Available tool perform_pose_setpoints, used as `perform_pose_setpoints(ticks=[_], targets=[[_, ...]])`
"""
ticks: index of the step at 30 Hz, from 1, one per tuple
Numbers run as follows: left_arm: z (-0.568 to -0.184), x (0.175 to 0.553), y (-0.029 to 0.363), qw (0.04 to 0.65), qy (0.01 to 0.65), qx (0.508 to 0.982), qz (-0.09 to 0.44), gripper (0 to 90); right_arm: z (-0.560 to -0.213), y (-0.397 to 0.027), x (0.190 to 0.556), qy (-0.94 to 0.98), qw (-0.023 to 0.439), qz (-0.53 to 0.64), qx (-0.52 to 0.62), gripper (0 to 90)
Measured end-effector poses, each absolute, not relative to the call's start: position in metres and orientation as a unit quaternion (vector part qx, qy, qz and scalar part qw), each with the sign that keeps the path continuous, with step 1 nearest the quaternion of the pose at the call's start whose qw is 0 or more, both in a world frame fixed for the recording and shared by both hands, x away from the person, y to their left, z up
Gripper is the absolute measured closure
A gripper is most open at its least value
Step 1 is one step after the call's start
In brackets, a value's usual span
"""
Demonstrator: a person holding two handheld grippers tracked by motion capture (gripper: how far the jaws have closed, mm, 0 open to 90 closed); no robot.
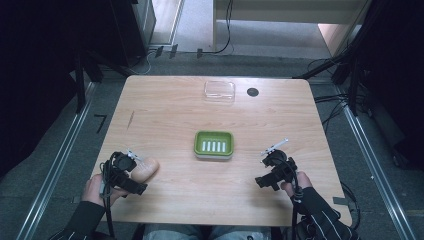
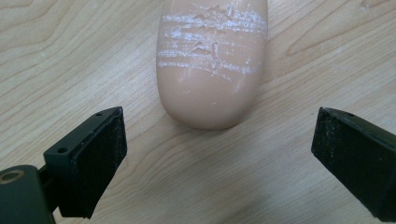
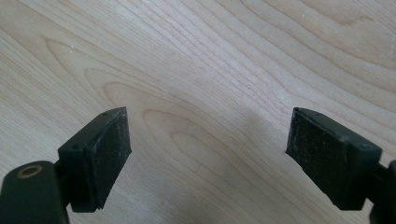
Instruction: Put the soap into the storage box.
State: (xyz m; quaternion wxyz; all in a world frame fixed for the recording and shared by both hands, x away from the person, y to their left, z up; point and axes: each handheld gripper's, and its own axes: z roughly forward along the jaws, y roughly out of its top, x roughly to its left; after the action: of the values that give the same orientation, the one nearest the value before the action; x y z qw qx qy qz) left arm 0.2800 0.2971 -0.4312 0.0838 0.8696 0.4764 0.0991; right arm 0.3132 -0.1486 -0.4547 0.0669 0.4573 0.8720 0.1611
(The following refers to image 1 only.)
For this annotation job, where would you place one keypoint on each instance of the black round table grommet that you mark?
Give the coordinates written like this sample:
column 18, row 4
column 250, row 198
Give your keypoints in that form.
column 252, row 92

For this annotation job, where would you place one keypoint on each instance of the person's left hand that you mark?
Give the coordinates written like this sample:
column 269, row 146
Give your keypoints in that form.
column 95, row 191

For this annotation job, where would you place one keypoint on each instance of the white desk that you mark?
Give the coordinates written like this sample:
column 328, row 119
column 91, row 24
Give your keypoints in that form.
column 286, row 11

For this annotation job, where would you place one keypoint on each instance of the green soap dish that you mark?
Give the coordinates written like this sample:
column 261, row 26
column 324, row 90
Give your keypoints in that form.
column 213, row 145

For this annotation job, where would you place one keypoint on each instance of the black metal stand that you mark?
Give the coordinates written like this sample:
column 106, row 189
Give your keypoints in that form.
column 352, row 85
column 79, row 83

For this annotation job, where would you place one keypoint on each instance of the aluminium floor rail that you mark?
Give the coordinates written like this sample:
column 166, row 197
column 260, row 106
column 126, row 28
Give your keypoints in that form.
column 56, row 160
column 376, row 166

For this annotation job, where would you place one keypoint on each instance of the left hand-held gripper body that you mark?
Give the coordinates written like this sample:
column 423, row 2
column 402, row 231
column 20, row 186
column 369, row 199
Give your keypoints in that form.
column 124, row 178

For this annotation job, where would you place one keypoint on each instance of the dark plug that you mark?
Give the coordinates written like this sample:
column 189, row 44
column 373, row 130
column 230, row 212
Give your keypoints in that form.
column 159, row 51
column 173, row 51
column 199, row 53

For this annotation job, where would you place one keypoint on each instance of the clear plastic box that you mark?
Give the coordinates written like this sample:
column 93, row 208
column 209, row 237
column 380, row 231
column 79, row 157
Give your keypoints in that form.
column 219, row 90

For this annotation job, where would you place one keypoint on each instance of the black cabinet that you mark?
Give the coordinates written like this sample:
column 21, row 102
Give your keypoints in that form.
column 133, row 30

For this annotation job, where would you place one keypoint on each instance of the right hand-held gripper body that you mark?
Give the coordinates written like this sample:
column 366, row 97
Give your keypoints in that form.
column 278, row 170

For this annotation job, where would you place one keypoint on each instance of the person's legs in jeans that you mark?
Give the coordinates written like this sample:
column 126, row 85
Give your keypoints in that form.
column 206, row 232

